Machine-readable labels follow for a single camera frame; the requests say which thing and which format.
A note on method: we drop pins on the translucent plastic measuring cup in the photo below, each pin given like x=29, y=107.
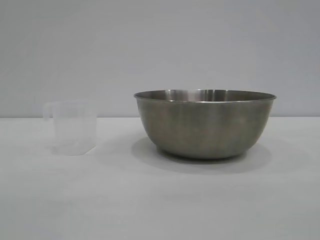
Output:
x=72, y=125

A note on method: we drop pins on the stainless steel mixing bowl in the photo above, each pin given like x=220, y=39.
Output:
x=205, y=125

